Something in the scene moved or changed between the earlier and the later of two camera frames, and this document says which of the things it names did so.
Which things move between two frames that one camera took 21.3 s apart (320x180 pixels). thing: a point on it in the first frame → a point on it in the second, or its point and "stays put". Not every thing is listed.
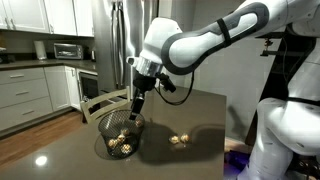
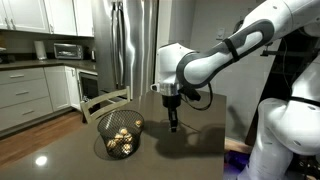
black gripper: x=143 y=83 → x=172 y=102
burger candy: x=112 y=142 stays put
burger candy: x=138 y=122 stays put
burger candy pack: x=126 y=148 stays put
